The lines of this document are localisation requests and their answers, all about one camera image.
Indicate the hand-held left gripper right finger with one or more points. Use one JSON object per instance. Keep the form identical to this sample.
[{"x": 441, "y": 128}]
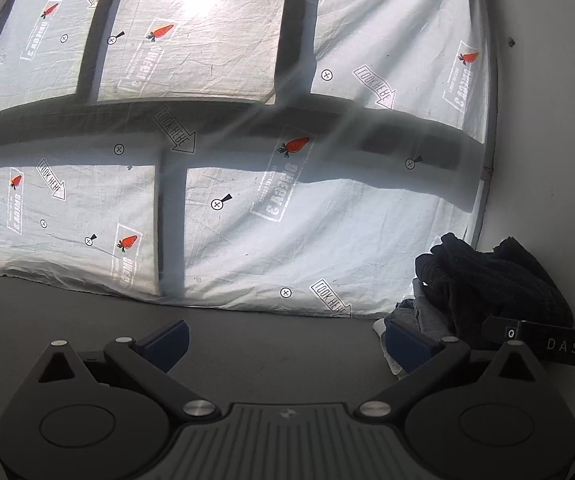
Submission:
[{"x": 407, "y": 345}]

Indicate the white carrot print sheet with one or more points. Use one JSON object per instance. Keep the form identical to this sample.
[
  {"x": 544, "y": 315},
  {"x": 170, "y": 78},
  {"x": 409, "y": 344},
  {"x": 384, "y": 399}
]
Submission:
[{"x": 317, "y": 110}]

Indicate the navy knit sweater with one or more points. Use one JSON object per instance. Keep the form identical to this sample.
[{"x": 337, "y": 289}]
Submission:
[{"x": 452, "y": 280}]

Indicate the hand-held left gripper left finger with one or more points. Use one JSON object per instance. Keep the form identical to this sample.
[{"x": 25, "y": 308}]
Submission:
[{"x": 167, "y": 342}]

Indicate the grey folded garment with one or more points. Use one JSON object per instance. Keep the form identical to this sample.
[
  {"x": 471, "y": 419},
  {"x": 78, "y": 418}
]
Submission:
[{"x": 425, "y": 316}]

